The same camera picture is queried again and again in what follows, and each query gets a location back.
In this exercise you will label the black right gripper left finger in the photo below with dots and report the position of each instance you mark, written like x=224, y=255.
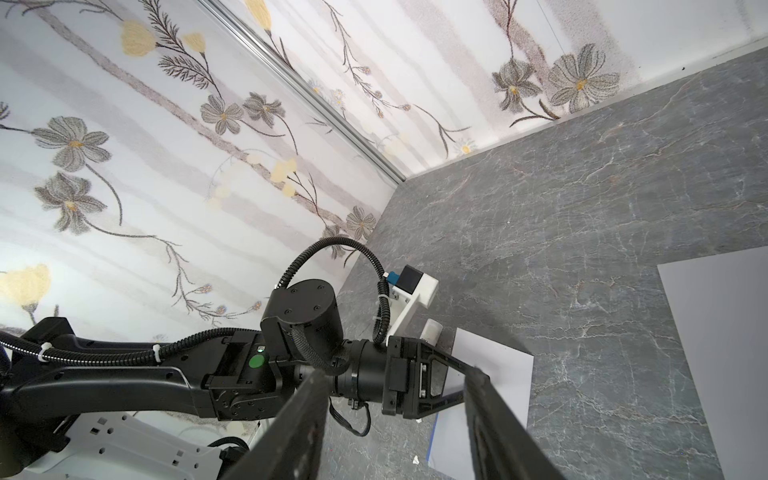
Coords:
x=293, y=444

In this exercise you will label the white glue stick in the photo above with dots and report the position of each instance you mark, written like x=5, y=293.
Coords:
x=431, y=332

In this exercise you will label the blue bordered letter paper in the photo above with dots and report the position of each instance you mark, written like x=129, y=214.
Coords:
x=509, y=365

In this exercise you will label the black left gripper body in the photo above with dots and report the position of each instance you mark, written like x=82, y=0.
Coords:
x=406, y=376

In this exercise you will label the grey paper envelope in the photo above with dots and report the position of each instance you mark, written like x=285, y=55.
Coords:
x=719, y=305

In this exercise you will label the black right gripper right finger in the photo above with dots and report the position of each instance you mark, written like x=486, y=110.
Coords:
x=500, y=446

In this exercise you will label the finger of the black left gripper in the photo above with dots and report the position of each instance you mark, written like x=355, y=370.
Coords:
x=430, y=405
x=441, y=365

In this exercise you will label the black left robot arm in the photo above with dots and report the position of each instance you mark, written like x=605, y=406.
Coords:
x=50, y=376

